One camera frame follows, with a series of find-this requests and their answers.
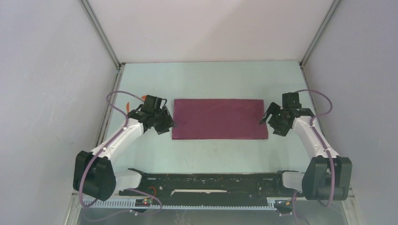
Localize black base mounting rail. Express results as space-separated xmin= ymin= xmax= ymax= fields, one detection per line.
xmin=137 ymin=173 xmax=293 ymax=205

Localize white cable duct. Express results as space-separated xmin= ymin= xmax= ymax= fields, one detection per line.
xmin=91 ymin=198 xmax=276 ymax=210

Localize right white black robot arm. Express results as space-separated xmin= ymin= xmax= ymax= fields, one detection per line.
xmin=260 ymin=91 xmax=352 ymax=204

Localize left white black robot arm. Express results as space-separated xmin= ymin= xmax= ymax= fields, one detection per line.
xmin=72 ymin=95 xmax=176 ymax=201

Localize maroon cloth napkin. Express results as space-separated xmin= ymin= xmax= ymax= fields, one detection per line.
xmin=172 ymin=99 xmax=268 ymax=140

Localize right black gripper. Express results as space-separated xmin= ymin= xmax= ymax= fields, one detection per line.
xmin=258 ymin=102 xmax=290 ymax=137

